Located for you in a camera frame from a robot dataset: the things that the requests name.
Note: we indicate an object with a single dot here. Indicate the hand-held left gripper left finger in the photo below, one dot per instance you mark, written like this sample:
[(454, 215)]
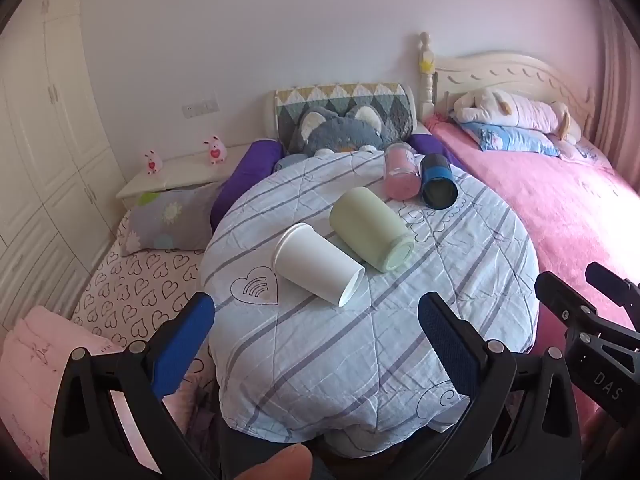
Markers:
[(182, 347)]

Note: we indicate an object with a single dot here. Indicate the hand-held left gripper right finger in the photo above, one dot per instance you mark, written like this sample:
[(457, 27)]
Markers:
[(450, 347)]

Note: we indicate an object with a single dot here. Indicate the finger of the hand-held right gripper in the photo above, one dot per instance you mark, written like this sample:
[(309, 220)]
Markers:
[(612, 282), (562, 300)]

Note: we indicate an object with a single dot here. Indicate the white paper cup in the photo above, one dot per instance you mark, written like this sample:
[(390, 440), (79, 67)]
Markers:
[(315, 265)]

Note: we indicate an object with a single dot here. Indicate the light green cup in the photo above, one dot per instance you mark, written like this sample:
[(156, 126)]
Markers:
[(367, 225)]

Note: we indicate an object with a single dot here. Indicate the dark blue cup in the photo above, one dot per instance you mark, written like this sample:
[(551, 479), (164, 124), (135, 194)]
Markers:
[(436, 175)]

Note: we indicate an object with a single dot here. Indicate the pink cup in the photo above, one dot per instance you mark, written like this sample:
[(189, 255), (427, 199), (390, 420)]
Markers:
[(401, 172)]

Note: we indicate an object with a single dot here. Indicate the person's left hand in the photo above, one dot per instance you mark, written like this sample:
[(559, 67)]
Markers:
[(275, 465)]

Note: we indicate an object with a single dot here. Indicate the heart print bed sheet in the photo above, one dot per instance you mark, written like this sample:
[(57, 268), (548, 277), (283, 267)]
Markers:
[(145, 290)]

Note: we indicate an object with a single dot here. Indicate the round table, striped cloth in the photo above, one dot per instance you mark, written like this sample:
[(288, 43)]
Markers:
[(360, 350)]

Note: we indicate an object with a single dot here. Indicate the pink bedspread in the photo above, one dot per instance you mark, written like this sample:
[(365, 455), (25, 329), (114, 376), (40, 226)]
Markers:
[(540, 210)]

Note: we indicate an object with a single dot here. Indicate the grey flower print pillow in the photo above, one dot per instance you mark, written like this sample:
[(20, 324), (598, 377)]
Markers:
[(170, 220)]

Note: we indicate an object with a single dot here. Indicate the pink printed pillow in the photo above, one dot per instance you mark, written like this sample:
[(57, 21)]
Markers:
[(585, 152)]

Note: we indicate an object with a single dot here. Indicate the folded pink blanket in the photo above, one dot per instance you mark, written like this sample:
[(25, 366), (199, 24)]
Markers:
[(35, 370)]

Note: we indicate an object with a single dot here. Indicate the blue printed pillow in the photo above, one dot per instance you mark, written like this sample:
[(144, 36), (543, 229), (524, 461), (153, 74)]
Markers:
[(515, 140)]

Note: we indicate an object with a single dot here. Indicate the white nightstand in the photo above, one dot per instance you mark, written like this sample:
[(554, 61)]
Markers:
[(180, 175)]

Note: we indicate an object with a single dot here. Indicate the purple bed bumper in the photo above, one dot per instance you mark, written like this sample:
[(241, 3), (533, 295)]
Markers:
[(245, 180), (430, 145)]

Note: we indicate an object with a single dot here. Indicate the pink bunny figurine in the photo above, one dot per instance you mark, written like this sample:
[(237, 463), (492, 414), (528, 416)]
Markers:
[(152, 162), (215, 151)]

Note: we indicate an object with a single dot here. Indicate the white plush toy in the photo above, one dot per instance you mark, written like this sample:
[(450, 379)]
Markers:
[(520, 107)]

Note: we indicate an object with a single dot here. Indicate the pink curtain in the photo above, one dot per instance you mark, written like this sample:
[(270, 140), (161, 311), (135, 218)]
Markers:
[(620, 85)]

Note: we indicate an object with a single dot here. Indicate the white wardrobe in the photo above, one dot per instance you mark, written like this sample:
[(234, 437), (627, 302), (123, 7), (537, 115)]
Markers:
[(45, 160)]

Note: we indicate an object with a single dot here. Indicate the white wooden headboard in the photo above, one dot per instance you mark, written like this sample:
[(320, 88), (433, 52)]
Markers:
[(505, 70)]

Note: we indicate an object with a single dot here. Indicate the grey plush toy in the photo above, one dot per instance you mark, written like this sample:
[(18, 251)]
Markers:
[(335, 135)]

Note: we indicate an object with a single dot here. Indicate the diamond patterned headboard cover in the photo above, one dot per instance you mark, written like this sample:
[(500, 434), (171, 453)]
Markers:
[(395, 110)]

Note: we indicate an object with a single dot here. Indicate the yellow crown sticker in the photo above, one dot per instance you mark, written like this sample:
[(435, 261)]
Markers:
[(426, 65)]

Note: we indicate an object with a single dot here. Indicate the wall socket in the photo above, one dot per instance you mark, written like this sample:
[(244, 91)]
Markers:
[(200, 108)]

